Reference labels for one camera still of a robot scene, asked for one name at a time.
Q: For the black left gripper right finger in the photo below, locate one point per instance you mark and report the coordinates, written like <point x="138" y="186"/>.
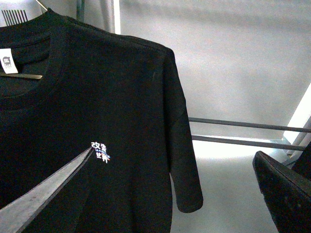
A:
<point x="286" y="192"/>

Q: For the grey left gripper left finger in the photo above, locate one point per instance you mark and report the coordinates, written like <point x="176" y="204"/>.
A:
<point x="54" y="205"/>

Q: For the black t-shirt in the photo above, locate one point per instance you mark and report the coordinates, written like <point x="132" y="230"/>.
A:
<point x="119" y="95"/>

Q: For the metal clothes hanger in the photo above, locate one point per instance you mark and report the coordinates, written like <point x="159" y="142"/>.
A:
<point x="13" y="12"/>

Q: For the grey metal rack rail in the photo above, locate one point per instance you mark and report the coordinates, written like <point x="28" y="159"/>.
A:
<point x="249" y="125"/>

